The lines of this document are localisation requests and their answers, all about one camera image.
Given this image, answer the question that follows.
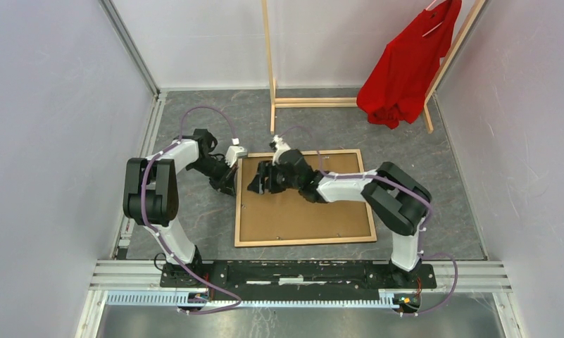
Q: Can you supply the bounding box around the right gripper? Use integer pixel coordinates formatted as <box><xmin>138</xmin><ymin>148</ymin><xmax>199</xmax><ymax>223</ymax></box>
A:
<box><xmin>247</xmin><ymin>159</ymin><xmax>301</xmax><ymax>194</ymax></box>

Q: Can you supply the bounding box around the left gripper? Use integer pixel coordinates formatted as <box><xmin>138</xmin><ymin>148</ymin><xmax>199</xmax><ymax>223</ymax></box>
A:
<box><xmin>187</xmin><ymin>156</ymin><xmax>239</xmax><ymax>199</ymax></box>

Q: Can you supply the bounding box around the brown backing board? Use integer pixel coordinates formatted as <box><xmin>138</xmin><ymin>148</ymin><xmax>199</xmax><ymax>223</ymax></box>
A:
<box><xmin>239</xmin><ymin>154</ymin><xmax>372</xmax><ymax>242</ymax></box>

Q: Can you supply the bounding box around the wooden picture frame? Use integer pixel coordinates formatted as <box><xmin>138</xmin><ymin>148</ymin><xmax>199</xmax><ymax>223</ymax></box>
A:
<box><xmin>234</xmin><ymin>149</ymin><xmax>378</xmax><ymax>248</ymax></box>

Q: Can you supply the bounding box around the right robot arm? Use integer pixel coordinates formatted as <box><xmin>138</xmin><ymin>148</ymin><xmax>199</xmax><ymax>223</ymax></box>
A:
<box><xmin>247</xmin><ymin>149</ymin><xmax>432</xmax><ymax>287</ymax></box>

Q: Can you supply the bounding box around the wooden clothes rack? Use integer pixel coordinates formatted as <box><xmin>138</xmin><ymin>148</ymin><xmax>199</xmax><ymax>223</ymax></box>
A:
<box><xmin>261</xmin><ymin>0</ymin><xmax>487</xmax><ymax>134</ymax></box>

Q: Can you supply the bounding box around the red t-shirt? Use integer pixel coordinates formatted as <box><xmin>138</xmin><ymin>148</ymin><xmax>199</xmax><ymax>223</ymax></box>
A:
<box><xmin>356</xmin><ymin>0</ymin><xmax>462</xmax><ymax>130</ymax></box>

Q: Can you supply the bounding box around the white clothes hanger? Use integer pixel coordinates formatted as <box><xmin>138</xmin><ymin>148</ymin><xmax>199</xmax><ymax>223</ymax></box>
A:
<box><xmin>422</xmin><ymin>1</ymin><xmax>453</xmax><ymax>37</ymax></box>

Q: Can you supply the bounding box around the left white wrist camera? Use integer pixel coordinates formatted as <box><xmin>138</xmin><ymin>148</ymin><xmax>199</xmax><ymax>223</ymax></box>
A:
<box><xmin>225</xmin><ymin>137</ymin><xmax>248</xmax><ymax>168</ymax></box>

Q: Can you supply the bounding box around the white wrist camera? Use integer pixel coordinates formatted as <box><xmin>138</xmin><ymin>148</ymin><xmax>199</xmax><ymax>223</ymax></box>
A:
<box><xmin>225</xmin><ymin>137</ymin><xmax>248</xmax><ymax>168</ymax></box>
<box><xmin>269</xmin><ymin>134</ymin><xmax>292</xmax><ymax>165</ymax></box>

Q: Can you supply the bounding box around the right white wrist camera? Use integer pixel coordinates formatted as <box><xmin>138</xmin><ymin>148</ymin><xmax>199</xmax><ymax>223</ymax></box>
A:
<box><xmin>269</xmin><ymin>134</ymin><xmax>292</xmax><ymax>165</ymax></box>

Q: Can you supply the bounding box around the aluminium rail frame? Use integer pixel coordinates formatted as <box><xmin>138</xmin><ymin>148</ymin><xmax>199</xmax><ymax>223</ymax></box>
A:
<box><xmin>76</xmin><ymin>260</ymin><xmax>524</xmax><ymax>337</ymax></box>

